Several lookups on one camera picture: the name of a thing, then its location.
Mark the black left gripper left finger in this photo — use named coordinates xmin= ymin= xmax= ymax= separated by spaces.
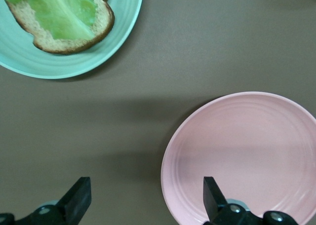
xmin=0 ymin=177 xmax=92 ymax=225

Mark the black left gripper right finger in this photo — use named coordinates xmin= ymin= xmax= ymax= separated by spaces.
xmin=203 ymin=176 xmax=300 ymax=225

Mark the pink shallow bowl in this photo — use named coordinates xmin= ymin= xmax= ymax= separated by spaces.
xmin=160 ymin=91 xmax=316 ymax=225

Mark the green ribbed plate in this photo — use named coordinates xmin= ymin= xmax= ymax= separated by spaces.
xmin=0 ymin=0 xmax=145 ymax=80

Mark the brown crust bread slice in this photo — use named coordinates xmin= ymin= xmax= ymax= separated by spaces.
xmin=3 ymin=0 xmax=116 ymax=55

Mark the green lettuce leaf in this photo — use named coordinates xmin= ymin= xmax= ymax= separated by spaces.
xmin=0 ymin=0 xmax=99 ymax=40

